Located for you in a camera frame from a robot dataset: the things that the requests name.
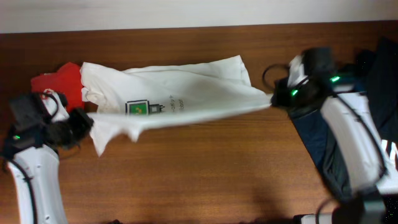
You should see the white t-shirt green print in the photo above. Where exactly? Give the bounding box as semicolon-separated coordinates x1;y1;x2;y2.
80;55;271;155

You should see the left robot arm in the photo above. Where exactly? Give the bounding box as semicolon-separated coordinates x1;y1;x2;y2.
1;92;94;223

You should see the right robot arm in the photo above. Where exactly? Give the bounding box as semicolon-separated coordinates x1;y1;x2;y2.
271;47;397;223

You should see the navy blue t-shirt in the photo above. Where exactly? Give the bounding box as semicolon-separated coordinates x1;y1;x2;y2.
288;110;336;175

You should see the red folded t-shirt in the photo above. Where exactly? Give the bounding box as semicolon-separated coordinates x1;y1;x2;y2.
30;62;85;112

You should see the black t-shirt white lettering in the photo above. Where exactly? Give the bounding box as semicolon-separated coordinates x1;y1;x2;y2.
322;36;398;202

